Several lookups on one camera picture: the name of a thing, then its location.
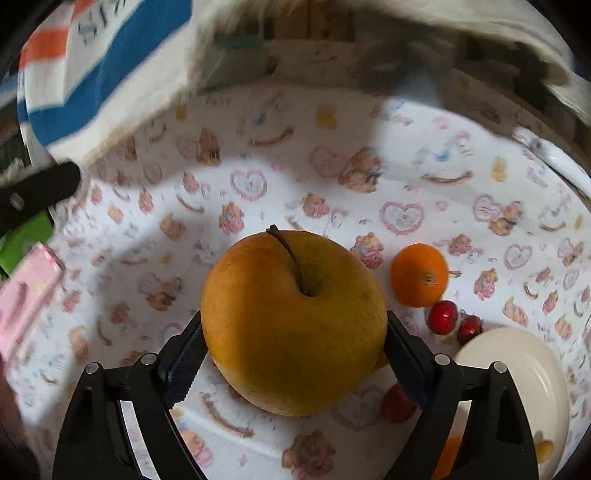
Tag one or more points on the bear printed blanket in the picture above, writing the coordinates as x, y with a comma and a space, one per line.
277, 184

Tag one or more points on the small orange tomato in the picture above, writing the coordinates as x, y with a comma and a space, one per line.
381, 362

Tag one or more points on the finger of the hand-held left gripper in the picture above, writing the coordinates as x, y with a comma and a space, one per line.
37, 191

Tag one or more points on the cream plate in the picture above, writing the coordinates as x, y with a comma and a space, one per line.
517, 383

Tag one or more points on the green box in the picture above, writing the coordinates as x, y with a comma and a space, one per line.
23, 242

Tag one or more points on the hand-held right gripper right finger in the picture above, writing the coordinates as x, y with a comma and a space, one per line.
408, 369

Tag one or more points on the striped cloth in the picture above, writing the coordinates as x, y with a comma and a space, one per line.
115, 46

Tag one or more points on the yellow apple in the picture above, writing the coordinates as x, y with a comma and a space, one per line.
286, 332

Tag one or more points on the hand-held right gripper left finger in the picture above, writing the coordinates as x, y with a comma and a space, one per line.
184, 371

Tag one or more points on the dark red cherry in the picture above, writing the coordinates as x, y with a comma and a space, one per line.
468, 327
442, 316

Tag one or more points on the small red tomato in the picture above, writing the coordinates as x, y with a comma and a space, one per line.
397, 406

